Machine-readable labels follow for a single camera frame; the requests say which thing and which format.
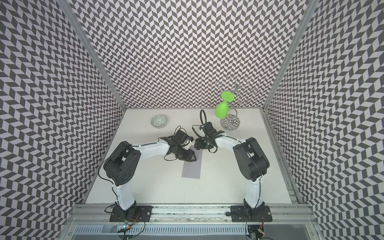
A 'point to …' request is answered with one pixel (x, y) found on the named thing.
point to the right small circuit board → (257, 229)
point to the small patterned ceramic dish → (159, 121)
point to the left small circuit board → (126, 225)
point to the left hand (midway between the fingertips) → (192, 160)
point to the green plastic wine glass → (222, 110)
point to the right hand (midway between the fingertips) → (198, 147)
